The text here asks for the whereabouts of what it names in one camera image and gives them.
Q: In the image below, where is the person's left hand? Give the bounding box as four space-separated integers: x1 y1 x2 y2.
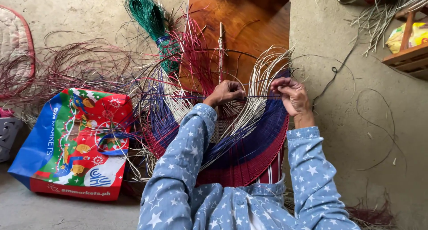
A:
203 80 247 108

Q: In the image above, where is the person's right hand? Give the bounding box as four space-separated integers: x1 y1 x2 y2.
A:
270 77 314 119

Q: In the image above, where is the half-woven red blue rattan fan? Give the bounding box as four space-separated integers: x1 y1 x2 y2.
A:
134 22 295 188

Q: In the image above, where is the red strand bundle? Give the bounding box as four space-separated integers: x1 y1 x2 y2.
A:
167 9 218 97

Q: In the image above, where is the brown wooden board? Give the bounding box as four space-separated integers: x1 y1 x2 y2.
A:
179 0 300 93

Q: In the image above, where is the red white striped cloth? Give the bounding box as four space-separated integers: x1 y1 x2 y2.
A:
256 146 286 185

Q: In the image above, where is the green strand bundle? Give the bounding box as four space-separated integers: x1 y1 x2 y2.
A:
124 0 181 74

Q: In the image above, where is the thin dark loose strand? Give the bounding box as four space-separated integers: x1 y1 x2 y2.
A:
354 88 408 173

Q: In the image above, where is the blue star print shirt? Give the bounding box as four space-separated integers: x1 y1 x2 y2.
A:
187 174 303 230

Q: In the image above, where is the heap of natural pale strands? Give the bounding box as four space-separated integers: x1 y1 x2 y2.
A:
346 0 428 57

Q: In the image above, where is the wooden stool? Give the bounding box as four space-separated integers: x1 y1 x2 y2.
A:
382 5 428 81

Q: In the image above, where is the yellow plastic packet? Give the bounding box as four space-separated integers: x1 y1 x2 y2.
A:
385 22 428 55

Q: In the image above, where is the small tuft of maroon strands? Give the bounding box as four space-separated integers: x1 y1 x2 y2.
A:
344 190 397 229

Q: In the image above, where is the heap of maroon strands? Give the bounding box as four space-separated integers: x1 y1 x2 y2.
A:
0 30 148 123

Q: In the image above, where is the colourful printed shopping bag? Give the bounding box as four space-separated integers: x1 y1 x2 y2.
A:
7 87 134 202

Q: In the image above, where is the quilted cushion with pink edge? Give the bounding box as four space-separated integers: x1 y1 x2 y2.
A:
0 4 36 100

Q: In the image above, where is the grey plastic crate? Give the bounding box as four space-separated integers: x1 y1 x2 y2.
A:
0 117 24 164

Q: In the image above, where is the black cord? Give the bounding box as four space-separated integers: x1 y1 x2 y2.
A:
311 29 360 112

